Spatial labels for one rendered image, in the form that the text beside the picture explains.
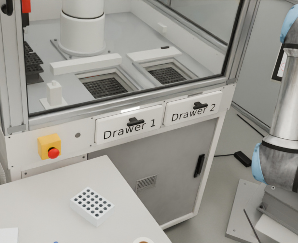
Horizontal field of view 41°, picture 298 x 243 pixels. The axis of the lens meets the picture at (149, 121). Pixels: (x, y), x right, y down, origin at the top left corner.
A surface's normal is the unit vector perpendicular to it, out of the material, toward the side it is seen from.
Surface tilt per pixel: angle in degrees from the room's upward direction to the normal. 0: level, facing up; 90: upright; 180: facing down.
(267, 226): 0
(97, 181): 0
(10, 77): 90
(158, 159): 90
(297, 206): 46
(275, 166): 64
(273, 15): 90
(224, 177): 0
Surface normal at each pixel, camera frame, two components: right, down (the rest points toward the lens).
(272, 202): -0.65, 0.37
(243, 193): 0.04, -0.83
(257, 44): -0.81, 0.25
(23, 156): 0.52, 0.54
